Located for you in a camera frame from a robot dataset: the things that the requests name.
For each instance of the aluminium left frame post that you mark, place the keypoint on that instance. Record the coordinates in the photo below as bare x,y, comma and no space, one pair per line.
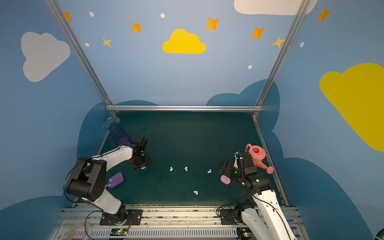
64,24

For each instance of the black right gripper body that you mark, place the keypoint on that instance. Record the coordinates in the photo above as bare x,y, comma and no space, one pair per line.
229,170

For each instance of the pink toy watering can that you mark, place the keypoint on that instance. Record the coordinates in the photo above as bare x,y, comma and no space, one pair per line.
258,155

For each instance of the pink earbud charging case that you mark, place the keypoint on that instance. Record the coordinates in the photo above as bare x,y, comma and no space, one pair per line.
225,180

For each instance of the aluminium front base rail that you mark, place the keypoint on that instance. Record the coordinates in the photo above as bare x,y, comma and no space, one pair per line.
151,222

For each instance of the aluminium frame post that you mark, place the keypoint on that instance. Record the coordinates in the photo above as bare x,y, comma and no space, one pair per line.
64,24
284,49

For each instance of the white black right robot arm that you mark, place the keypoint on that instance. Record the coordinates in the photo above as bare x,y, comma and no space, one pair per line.
264,217

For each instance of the aluminium back frame rail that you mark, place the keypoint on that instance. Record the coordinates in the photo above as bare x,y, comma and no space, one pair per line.
133,108

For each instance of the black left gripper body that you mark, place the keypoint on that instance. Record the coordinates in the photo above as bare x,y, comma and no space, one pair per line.
141,162

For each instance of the purple ribbed glass vase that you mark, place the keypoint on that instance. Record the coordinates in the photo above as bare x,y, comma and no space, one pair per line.
119,135

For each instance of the aluminium right frame post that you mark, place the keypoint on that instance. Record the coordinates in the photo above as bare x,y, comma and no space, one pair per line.
284,49

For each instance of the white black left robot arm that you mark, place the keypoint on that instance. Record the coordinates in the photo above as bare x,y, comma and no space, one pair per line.
87,180

